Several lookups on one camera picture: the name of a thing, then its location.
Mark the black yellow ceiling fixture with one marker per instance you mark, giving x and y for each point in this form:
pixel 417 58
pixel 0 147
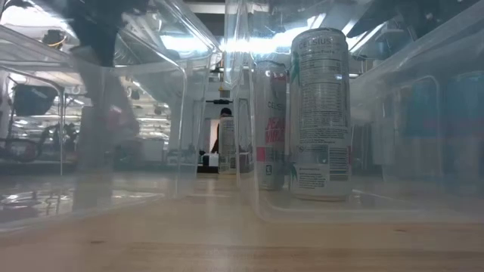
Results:
pixel 54 38

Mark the clear plastic bin with label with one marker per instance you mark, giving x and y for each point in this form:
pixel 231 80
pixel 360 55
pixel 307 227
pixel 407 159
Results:
pixel 272 211

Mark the dark blue panel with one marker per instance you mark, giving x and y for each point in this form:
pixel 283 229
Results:
pixel 34 100

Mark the person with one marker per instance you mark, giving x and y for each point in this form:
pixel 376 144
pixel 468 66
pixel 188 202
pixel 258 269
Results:
pixel 225 112

